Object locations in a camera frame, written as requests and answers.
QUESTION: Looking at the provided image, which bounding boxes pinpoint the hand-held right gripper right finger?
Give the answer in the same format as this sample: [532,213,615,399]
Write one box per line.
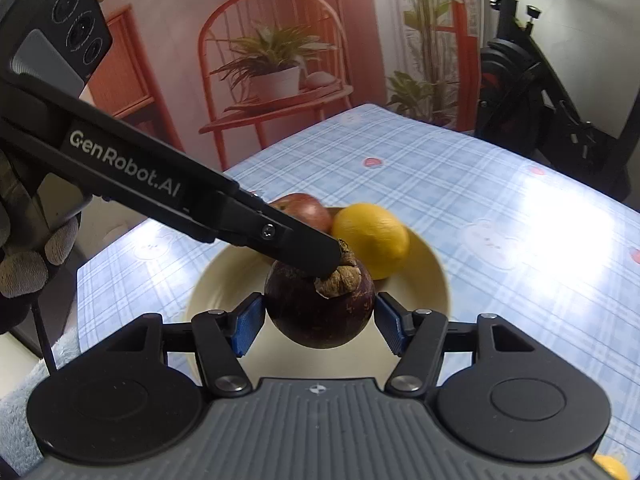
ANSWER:
[375,291,538,395]

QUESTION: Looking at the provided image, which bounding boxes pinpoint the large orange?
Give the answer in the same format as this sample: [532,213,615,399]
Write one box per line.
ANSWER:
[592,454,632,480]

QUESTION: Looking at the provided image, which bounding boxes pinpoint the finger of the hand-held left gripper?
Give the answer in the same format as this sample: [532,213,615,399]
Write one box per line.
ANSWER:
[219,190,347,279]

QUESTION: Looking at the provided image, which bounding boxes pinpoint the dark purple mangosteen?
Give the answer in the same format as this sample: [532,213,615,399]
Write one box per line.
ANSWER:
[264,239,376,350]

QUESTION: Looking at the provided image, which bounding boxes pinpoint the beige round bowl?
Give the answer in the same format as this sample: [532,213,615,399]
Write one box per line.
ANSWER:
[186,207,451,376]

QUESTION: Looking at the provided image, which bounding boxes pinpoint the blue plaid tablecloth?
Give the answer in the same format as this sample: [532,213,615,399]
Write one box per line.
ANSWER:
[75,104,640,480]

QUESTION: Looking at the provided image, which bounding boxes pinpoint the yellow lemon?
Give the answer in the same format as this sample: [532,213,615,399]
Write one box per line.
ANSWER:
[331,203,411,281]

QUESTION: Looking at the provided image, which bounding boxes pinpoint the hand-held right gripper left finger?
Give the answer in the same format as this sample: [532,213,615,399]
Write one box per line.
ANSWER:
[97,292,266,397]

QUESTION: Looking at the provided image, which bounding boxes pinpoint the light blue fluffy rug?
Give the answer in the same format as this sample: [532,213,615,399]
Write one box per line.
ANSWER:
[0,332,81,476]

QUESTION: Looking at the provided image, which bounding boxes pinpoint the red apple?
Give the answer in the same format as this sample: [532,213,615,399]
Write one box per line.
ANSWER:
[269,193,333,235]

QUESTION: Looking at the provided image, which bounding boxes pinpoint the wall poster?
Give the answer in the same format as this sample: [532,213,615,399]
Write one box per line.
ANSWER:
[80,0,481,171]

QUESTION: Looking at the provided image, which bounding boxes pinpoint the black exercise bike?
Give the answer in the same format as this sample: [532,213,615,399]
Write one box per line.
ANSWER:
[472,0,633,201]

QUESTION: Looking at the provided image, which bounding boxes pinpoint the person's left hand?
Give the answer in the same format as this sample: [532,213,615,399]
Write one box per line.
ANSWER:
[0,147,82,336]

